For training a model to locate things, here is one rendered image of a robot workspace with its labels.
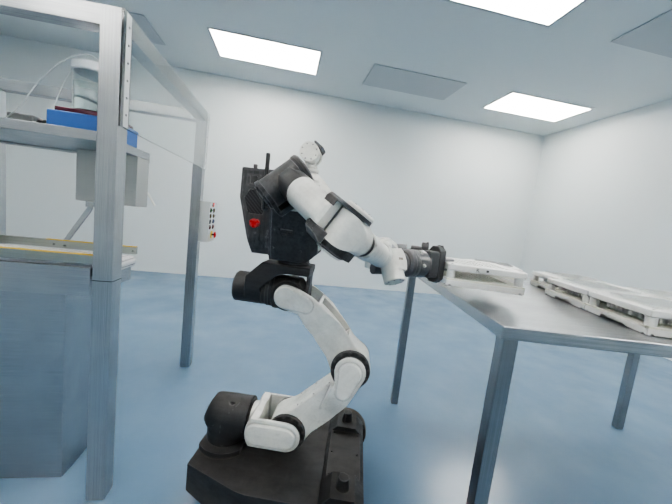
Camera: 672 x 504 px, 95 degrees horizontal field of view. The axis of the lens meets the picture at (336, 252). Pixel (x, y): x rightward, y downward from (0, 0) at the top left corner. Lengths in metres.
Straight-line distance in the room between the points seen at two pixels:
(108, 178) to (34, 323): 0.61
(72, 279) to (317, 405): 0.96
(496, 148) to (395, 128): 1.79
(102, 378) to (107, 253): 0.43
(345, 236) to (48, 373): 1.24
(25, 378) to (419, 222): 4.81
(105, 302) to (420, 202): 4.69
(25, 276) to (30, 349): 0.28
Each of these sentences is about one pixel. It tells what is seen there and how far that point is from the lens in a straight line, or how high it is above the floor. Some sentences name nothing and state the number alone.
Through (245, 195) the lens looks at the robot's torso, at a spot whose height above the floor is 1.14.
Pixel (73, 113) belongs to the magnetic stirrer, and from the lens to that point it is 1.47.
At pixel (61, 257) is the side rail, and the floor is 0.86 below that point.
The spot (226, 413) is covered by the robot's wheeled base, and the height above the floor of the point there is 0.32.
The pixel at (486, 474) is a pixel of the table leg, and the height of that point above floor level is 0.45.
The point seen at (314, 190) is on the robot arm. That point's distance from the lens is 0.77.
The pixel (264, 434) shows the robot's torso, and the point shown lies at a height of 0.29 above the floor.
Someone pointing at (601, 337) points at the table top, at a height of 0.87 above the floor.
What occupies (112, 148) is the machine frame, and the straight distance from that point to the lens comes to 1.24.
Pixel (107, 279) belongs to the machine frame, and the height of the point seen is 0.81.
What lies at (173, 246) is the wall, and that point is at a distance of 5.14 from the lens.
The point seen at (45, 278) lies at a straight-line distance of 1.43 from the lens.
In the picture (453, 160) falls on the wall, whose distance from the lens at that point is 5.63.
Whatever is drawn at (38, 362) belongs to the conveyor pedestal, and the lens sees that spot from 1.59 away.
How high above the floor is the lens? 1.10
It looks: 6 degrees down
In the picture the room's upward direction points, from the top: 7 degrees clockwise
